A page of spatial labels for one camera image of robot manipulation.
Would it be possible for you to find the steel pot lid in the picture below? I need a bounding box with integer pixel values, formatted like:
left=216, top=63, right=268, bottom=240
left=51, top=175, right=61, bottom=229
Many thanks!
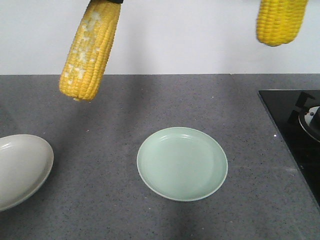
left=298, top=106, right=320, bottom=142

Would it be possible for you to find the yellow corn cob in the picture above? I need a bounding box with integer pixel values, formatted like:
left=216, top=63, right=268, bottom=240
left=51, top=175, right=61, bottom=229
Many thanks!
left=255, top=0, right=308, bottom=47
left=59, top=0, right=122, bottom=101

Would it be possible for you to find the black glass cooktop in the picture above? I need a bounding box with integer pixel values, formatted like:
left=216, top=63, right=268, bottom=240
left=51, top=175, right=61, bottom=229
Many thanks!
left=258, top=89, right=320, bottom=203

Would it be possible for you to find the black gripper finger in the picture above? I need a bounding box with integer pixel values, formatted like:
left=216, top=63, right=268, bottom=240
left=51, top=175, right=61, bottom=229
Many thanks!
left=109, top=0, right=124, bottom=4

